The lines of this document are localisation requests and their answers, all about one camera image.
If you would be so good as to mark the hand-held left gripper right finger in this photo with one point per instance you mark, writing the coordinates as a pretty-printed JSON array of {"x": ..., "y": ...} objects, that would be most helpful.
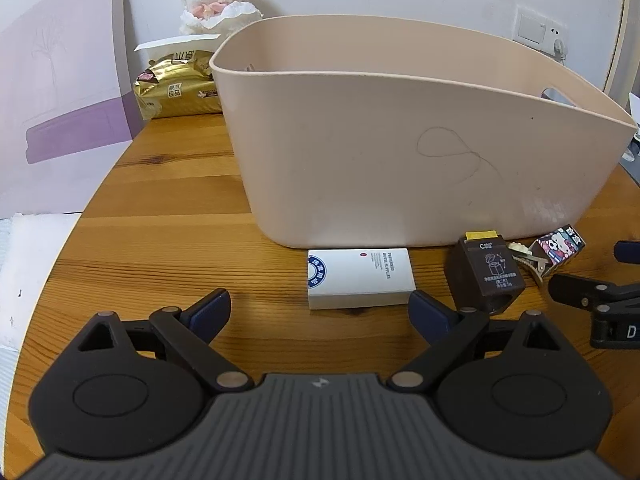
[{"x": 431, "y": 314}]

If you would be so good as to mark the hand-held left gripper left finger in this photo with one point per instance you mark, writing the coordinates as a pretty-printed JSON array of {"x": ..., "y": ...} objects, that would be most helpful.
[{"x": 207, "y": 311}]

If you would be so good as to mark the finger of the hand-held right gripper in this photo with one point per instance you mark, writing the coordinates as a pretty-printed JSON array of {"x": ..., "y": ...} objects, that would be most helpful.
[
  {"x": 575, "y": 288},
  {"x": 629, "y": 251}
]

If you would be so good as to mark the small white cardboard box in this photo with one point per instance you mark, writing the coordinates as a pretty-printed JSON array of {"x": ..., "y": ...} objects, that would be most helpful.
[{"x": 362, "y": 276}]

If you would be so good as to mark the beige plastic storage basket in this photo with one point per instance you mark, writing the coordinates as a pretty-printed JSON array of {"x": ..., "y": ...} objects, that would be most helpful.
[{"x": 380, "y": 160}]

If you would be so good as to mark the cartoon print small box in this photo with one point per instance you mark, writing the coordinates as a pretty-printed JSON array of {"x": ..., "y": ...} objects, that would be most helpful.
[{"x": 557, "y": 249}]

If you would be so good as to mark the beige hair clip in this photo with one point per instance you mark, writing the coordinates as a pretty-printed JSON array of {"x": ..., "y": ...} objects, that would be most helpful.
[{"x": 532, "y": 261}]

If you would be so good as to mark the dark brown small box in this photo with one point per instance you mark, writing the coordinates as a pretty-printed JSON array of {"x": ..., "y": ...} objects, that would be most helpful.
[{"x": 487, "y": 272}]

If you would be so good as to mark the gold tissue pack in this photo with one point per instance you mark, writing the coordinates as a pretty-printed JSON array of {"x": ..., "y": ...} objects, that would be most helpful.
[{"x": 175, "y": 87}]

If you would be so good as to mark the purple and white board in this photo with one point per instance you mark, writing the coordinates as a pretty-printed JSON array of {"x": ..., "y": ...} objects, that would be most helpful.
[{"x": 60, "y": 90}]

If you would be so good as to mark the white tissue sheet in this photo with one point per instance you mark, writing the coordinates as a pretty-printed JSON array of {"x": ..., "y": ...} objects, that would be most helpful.
[{"x": 175, "y": 42}]

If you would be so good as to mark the cream door frame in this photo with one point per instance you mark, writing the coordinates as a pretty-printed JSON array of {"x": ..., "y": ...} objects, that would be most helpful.
[{"x": 620, "y": 30}]

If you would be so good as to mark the white wall switch socket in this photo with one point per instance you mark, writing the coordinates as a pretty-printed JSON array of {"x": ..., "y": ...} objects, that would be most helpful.
[{"x": 532, "y": 27}]

